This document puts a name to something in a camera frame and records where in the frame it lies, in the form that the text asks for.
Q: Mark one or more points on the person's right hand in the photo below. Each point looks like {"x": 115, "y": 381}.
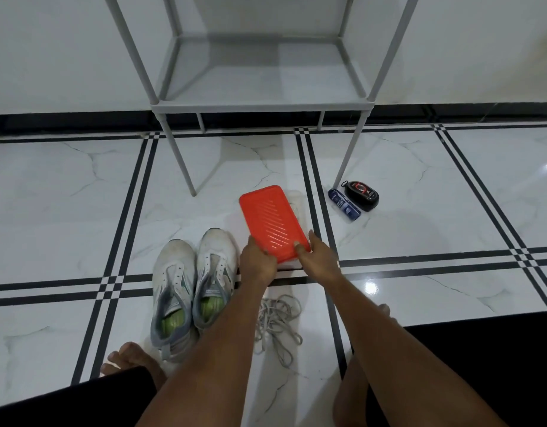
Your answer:
{"x": 322, "y": 262}

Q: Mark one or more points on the person's left hand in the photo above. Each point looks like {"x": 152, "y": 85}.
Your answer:
{"x": 258, "y": 264}

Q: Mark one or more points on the white grey sneaker shoe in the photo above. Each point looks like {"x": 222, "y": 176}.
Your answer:
{"x": 218, "y": 244}
{"x": 175, "y": 257}

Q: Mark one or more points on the clear container with red lid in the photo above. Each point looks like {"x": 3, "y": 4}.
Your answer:
{"x": 269, "y": 217}

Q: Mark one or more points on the grey white shoelace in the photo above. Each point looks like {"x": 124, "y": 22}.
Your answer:
{"x": 267, "y": 312}

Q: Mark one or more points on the person's right forearm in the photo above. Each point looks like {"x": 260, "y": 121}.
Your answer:
{"x": 398, "y": 360}

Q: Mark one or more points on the person's left forearm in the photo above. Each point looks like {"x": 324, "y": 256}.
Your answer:
{"x": 211, "y": 360}

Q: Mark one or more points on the person's right foot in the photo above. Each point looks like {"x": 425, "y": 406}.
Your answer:
{"x": 383, "y": 310}

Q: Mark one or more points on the person's foot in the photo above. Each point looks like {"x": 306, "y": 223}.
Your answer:
{"x": 383, "y": 310}
{"x": 135, "y": 357}

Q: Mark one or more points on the person's right leg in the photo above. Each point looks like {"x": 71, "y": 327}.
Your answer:
{"x": 349, "y": 395}

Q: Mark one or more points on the person's left foot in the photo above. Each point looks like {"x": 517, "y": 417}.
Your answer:
{"x": 135, "y": 357}

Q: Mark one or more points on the grey metal shelf rack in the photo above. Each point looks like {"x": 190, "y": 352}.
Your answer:
{"x": 255, "y": 106}

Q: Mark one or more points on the black oval polish bottle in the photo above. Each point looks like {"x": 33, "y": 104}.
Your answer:
{"x": 363, "y": 196}

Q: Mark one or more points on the black shorts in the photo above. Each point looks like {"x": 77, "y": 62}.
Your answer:
{"x": 478, "y": 351}

